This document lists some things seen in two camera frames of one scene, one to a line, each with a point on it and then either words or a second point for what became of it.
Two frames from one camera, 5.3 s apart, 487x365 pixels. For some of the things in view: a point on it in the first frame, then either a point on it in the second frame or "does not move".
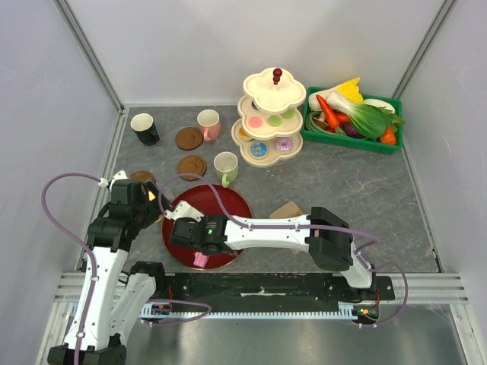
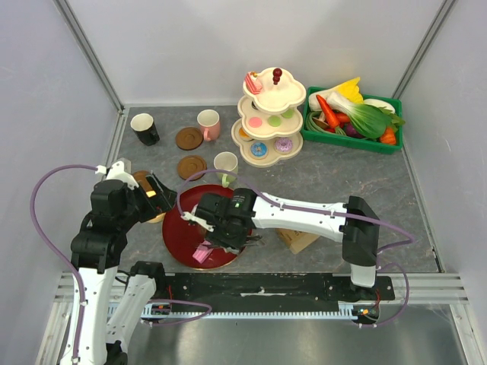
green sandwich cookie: [288, 114] does not move
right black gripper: [202, 220] → [216, 239]
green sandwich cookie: [274, 121] does not move
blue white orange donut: [259, 149] does not move
